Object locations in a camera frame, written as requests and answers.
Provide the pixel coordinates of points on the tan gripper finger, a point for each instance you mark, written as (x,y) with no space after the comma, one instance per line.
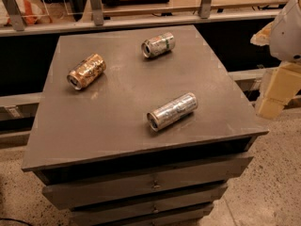
(262,37)
(278,87)

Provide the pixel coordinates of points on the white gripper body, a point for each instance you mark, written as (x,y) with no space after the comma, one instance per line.
(287,37)

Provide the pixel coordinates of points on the silver redbull can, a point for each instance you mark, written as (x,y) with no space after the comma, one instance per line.
(172,111)

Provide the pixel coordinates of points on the green and silver soda can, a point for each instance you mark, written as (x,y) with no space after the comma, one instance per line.
(158,45)

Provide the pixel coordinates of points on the orange soda can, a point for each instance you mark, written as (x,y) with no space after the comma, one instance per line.
(87,71)

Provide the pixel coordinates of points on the grey drawer cabinet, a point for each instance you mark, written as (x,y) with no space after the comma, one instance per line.
(103,130)

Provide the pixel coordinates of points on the lower grey drawer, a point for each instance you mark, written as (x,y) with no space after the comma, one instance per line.
(169,216)

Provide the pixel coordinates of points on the grey drawer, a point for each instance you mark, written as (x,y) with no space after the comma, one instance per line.
(169,216)
(97,189)
(174,199)

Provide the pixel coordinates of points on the middle grey drawer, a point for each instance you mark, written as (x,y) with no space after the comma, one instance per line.
(174,199)

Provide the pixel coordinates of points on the orange and white bag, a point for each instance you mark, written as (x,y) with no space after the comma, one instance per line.
(31,13)

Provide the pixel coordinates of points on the upper grey drawer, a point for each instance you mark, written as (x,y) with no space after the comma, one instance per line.
(97,189)

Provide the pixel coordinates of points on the right metal railing post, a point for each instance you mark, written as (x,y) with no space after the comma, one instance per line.
(204,9)

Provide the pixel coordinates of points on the metal railing post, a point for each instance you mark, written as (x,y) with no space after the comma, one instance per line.
(14,14)
(204,9)
(97,11)

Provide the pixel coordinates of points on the middle metal railing post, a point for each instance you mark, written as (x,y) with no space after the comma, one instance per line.
(97,11)

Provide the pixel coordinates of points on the left metal railing post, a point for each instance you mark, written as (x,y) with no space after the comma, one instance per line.
(14,14)

